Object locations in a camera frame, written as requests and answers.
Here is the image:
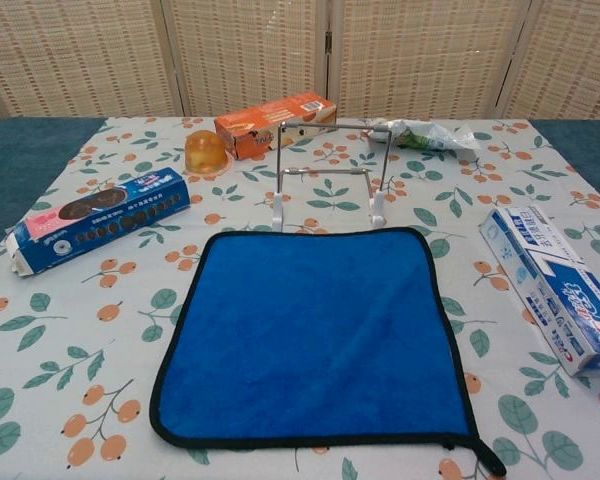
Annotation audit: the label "blue microfiber cloth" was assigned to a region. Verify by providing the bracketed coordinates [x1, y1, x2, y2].
[148, 226, 508, 477]

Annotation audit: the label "orange cracker box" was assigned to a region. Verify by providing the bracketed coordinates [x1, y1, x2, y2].
[214, 90, 338, 161]

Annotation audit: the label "orange jelly cup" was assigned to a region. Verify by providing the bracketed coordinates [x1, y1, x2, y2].
[183, 130, 231, 175]

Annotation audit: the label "crumpled green white snack bag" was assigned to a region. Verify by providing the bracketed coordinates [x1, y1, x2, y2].
[361, 117, 483, 153]

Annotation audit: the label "blue cookie box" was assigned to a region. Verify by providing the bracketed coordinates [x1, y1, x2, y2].
[5, 166, 191, 277]

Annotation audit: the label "floral fruit print tablecloth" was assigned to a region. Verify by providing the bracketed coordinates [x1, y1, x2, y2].
[0, 115, 600, 480]

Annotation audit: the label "blue white toothpaste box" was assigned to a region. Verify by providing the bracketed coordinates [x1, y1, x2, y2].
[478, 204, 600, 378]

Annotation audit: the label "bamboo folding screen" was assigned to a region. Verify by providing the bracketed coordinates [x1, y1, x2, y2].
[0, 0, 600, 126]

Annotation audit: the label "teal table cover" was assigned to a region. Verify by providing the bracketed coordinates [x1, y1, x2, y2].
[0, 115, 600, 266]

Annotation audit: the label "metal wire rack white feet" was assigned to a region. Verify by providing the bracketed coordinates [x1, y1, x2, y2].
[271, 119, 395, 232]

